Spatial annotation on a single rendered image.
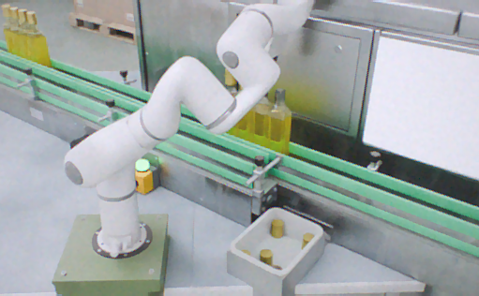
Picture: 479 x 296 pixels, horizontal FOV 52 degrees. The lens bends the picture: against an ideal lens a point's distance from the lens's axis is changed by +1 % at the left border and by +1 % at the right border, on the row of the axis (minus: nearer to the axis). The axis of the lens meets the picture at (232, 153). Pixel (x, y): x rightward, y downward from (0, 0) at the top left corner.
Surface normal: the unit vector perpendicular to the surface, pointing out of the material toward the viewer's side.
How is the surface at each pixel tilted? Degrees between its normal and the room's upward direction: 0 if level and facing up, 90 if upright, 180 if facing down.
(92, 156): 85
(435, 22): 90
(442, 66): 90
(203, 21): 90
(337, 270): 0
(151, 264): 1
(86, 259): 1
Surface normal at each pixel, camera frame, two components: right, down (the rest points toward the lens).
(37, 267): 0.00, -0.85
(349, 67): -0.60, 0.41
